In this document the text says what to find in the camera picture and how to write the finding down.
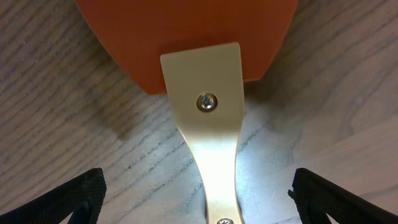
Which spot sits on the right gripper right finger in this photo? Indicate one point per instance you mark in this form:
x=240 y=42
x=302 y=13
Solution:
x=317 y=200

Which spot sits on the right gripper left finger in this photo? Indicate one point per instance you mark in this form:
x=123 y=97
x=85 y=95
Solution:
x=81 y=199

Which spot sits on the orange scraper with wooden handle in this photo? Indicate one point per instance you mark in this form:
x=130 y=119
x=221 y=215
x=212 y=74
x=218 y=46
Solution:
x=200 y=53

